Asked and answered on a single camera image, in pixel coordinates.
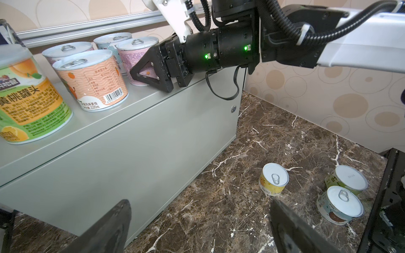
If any green orange plastic-lid can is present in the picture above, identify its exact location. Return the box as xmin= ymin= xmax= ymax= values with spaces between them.
xmin=1 ymin=44 xmax=73 ymax=144

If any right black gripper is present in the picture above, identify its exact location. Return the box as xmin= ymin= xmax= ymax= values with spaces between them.
xmin=129 ymin=33 xmax=194 ymax=93

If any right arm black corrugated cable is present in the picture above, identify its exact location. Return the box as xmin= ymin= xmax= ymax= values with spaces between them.
xmin=185 ymin=0 xmax=399 ymax=46

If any teal bear label can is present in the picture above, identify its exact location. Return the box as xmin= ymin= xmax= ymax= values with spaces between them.
xmin=316 ymin=186 xmax=364 ymax=226

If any light blue label can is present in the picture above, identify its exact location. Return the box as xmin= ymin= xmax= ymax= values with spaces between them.
xmin=93 ymin=32 xmax=132 ymax=74

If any green label plastic-lid can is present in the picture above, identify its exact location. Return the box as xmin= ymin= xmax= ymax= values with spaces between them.
xmin=324 ymin=165 xmax=369 ymax=195

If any pink label can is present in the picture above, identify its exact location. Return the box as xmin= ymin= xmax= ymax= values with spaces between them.
xmin=116 ymin=36 xmax=159 ymax=86

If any yellow label can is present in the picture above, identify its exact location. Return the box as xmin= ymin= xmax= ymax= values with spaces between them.
xmin=258 ymin=163 xmax=290 ymax=196

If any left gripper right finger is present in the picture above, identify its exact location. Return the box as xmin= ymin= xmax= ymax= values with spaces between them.
xmin=270 ymin=199 xmax=339 ymax=253

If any dark blue tin can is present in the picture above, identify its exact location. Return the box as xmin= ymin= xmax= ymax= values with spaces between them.
xmin=0 ymin=19 xmax=26 ymax=47

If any back horizontal aluminium rail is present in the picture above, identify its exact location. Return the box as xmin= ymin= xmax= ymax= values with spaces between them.
xmin=15 ymin=3 xmax=209 ymax=49

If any grey metal cabinet box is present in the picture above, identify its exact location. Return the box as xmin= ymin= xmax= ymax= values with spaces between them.
xmin=1 ymin=67 xmax=246 ymax=242

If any orange peach label can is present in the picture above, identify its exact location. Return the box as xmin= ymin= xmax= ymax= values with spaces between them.
xmin=52 ymin=50 xmax=129 ymax=112

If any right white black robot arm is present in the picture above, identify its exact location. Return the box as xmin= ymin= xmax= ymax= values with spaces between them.
xmin=129 ymin=1 xmax=405 ymax=93

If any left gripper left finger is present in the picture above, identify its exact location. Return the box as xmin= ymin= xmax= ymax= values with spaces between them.
xmin=62 ymin=199 xmax=131 ymax=253

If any pink white small can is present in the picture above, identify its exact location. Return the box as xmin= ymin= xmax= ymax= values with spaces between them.
xmin=42 ymin=42 xmax=94 ymax=65

